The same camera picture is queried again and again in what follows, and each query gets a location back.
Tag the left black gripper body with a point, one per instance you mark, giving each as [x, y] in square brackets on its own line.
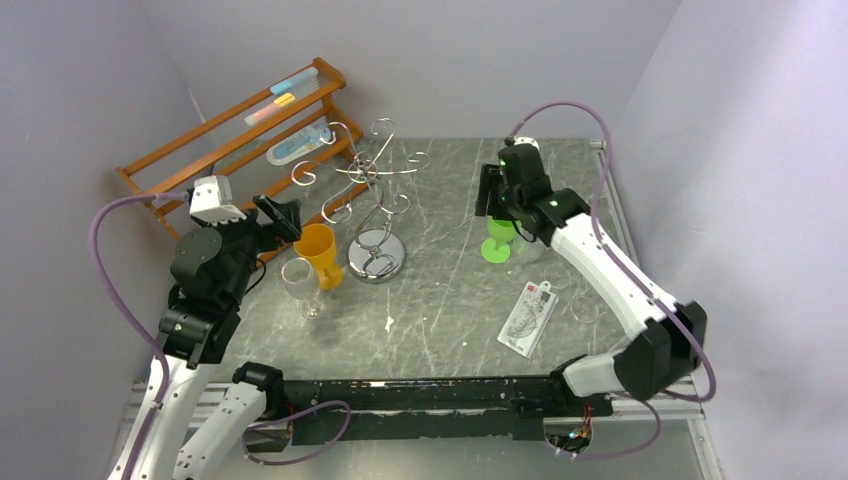
[249, 239]

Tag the blue marker pen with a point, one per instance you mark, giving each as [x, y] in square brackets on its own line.
[289, 83]

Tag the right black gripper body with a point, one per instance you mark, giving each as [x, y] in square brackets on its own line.
[496, 196]

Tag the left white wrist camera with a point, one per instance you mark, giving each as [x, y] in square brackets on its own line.
[212, 201]

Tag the chrome wine glass rack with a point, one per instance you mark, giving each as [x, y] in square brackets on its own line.
[375, 253]

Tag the clear wine glass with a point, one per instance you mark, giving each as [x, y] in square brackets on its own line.
[302, 284]
[523, 254]

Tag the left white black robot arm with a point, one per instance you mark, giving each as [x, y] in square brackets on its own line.
[212, 266]

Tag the orange plastic wine glass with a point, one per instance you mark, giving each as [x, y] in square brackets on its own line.
[317, 245]

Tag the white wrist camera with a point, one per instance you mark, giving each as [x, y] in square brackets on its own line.
[212, 201]
[521, 140]

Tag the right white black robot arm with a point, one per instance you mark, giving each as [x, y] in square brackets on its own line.
[665, 336]

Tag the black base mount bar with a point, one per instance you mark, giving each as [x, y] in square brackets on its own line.
[401, 409]

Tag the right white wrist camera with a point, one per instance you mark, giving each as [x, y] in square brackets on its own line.
[521, 140]

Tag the wooden shelf rack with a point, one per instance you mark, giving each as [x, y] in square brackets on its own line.
[226, 145]

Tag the pink yellow marker pen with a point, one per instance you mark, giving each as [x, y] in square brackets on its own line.
[277, 104]

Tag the green plastic wine glass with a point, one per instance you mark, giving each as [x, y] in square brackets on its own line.
[496, 248]

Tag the white packaged ruler card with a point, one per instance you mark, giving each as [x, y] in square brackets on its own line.
[526, 322]

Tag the blue white packaged item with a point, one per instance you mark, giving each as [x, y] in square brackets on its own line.
[299, 144]

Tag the clear glass far right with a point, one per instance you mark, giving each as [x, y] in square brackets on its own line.
[580, 303]

